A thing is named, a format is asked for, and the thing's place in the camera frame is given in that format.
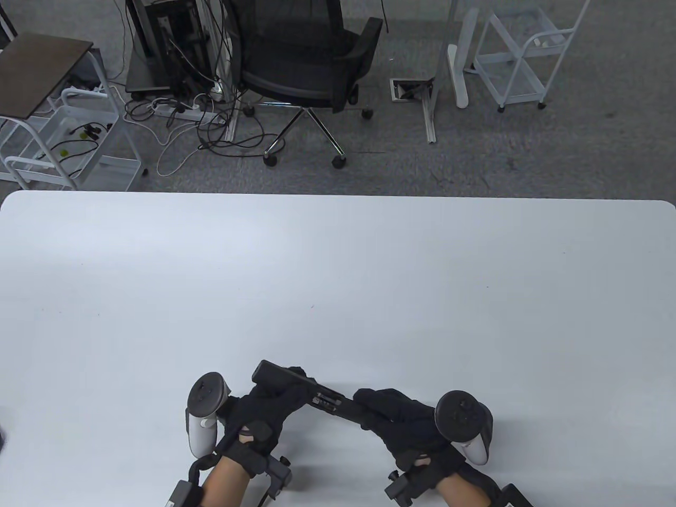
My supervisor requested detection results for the person's left hand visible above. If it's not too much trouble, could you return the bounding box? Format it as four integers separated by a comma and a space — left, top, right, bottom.
220, 368, 317, 463

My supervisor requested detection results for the person's right hand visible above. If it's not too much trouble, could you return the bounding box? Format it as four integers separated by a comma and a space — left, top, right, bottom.
352, 388, 450, 472

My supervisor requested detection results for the long black hand tool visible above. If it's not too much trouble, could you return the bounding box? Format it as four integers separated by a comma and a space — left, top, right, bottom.
251, 360, 373, 424

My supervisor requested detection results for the person's left forearm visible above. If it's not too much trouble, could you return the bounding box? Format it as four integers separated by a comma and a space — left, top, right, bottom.
201, 454, 252, 507

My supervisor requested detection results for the person's right forearm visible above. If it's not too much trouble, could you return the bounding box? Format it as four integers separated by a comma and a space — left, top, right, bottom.
436, 472, 493, 507

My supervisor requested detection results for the white and black right controller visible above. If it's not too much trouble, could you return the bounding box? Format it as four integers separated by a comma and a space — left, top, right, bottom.
434, 390, 495, 467

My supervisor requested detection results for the white and black controller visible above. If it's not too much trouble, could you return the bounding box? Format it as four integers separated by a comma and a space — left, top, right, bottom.
184, 372, 232, 459
434, 390, 495, 467

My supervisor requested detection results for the white and black left controller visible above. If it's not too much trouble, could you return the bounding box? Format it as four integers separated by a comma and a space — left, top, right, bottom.
184, 372, 232, 459

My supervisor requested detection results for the white desk leg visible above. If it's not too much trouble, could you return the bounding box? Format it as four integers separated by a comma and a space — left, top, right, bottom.
224, 79, 245, 142

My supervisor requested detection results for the white power strip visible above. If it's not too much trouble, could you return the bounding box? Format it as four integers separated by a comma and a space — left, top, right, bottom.
150, 100, 229, 126

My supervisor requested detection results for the floor socket box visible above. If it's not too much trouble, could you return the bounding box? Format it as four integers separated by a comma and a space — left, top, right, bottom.
390, 78, 435, 102

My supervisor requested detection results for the black office chair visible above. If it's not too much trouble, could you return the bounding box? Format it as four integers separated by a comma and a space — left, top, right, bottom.
231, 0, 384, 169

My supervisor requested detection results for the white curved desk foot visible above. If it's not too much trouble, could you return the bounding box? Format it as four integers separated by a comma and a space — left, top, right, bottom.
447, 7, 480, 109

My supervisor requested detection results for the black equipment rack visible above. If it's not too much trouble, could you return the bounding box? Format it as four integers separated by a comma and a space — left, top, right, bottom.
125, 0, 234, 102

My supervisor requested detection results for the white cart with brown top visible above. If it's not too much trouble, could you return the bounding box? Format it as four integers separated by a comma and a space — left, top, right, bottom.
0, 32, 149, 192

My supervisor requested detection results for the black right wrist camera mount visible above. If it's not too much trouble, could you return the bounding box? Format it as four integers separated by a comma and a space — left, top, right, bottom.
384, 465, 535, 507

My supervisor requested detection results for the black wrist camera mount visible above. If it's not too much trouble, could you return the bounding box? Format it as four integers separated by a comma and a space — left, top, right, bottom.
165, 452, 293, 507
384, 465, 535, 507

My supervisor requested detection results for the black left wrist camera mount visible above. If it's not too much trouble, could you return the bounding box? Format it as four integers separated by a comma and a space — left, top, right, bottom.
165, 452, 293, 507

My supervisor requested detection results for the tangle of floor cables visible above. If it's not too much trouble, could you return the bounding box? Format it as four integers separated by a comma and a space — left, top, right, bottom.
124, 87, 266, 178

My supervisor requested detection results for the silver aluminium frame leg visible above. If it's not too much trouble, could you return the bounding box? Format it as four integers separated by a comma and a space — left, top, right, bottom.
421, 79, 441, 144

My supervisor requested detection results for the white wire rolling cart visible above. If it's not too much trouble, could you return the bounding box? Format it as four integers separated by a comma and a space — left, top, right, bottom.
472, 0, 592, 113

